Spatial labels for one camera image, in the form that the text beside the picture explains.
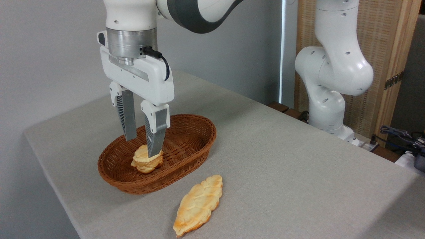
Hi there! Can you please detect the silver metal wrist flange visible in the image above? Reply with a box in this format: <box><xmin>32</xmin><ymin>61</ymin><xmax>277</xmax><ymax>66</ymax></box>
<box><xmin>106</xmin><ymin>27</ymin><xmax>158</xmax><ymax>66</ymax></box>

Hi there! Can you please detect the black cable bundle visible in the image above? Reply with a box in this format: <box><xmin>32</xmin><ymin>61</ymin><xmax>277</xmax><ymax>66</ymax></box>
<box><xmin>370</xmin><ymin>125</ymin><xmax>425</xmax><ymax>156</ymax></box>

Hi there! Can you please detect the long braided bread loaf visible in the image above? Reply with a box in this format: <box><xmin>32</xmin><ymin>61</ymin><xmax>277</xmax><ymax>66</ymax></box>
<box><xmin>173</xmin><ymin>175</ymin><xmax>223</xmax><ymax>238</ymax></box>

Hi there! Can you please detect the white power strip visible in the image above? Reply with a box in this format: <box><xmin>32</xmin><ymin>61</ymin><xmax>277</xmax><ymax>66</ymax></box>
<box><xmin>352</xmin><ymin>134</ymin><xmax>379</xmax><ymax>152</ymax></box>

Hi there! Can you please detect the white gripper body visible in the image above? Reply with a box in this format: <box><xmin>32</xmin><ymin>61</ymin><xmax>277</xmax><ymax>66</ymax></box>
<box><xmin>97</xmin><ymin>31</ymin><xmax>175</xmax><ymax>107</ymax></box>

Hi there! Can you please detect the grey fabric tablecloth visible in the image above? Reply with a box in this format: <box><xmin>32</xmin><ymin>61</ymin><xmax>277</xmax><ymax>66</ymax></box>
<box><xmin>23</xmin><ymin>70</ymin><xmax>425</xmax><ymax>239</ymax></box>

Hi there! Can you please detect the brown wicker oval basket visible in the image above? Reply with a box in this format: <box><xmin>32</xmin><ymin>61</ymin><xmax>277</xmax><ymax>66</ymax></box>
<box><xmin>97</xmin><ymin>114</ymin><xmax>217</xmax><ymax>195</ymax></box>

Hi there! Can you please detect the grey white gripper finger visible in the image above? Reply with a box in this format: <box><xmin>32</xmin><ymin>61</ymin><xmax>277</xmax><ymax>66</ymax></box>
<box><xmin>110</xmin><ymin>81</ymin><xmax>137</xmax><ymax>141</ymax></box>
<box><xmin>140</xmin><ymin>100</ymin><xmax>170</xmax><ymax>158</ymax></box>

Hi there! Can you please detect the wooden woven folding screen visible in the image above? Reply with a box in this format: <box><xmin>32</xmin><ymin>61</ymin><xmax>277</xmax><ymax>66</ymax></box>
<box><xmin>294</xmin><ymin>0</ymin><xmax>422</xmax><ymax>146</ymax></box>

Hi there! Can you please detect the small round bread roll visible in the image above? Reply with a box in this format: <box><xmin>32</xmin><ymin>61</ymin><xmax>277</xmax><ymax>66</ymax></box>
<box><xmin>130</xmin><ymin>144</ymin><xmax>164</xmax><ymax>174</ymax></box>

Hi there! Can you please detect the metal screen hinge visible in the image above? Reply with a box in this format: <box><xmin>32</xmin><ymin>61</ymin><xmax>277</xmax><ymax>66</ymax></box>
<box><xmin>384</xmin><ymin>71</ymin><xmax>404</xmax><ymax>90</ymax></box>

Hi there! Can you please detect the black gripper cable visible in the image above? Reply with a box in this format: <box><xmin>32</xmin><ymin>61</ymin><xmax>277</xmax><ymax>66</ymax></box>
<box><xmin>141</xmin><ymin>46</ymin><xmax>170</xmax><ymax>81</ymax></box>

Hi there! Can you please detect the white vertical wall strip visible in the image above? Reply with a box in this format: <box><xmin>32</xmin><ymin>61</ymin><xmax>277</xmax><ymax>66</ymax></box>
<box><xmin>279</xmin><ymin>0</ymin><xmax>287</xmax><ymax>104</ymax></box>

